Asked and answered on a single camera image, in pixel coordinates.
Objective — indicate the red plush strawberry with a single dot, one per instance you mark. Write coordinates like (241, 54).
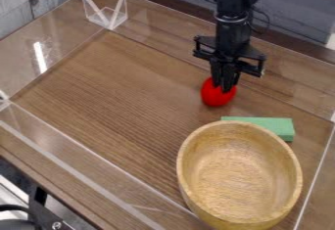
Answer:
(212, 95)

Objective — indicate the clear acrylic front wall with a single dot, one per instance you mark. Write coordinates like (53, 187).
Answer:
(102, 193)

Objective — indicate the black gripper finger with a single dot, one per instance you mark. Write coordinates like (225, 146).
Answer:
(216, 72)
(229, 76)

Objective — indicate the clear acrylic corner bracket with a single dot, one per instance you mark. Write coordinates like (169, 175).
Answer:
(106, 17)

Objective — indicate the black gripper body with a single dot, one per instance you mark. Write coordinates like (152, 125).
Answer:
(247, 58)

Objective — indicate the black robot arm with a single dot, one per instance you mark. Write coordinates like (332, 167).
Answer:
(227, 50)

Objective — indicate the oval wooden bowl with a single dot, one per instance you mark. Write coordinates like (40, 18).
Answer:
(239, 176)

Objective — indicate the black metal table bracket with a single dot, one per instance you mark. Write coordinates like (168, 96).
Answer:
(45, 218)

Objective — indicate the green foam block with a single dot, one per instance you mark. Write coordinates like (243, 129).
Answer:
(279, 125)

